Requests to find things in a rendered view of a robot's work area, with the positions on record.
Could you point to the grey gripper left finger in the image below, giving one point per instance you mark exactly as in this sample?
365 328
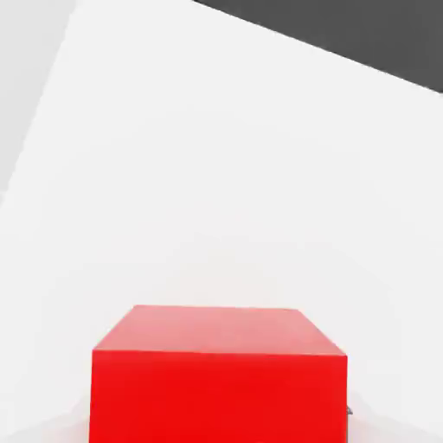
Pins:
69 431

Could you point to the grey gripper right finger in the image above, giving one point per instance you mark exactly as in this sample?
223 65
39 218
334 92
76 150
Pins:
360 429

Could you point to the small red cube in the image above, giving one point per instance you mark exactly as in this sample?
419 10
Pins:
218 394

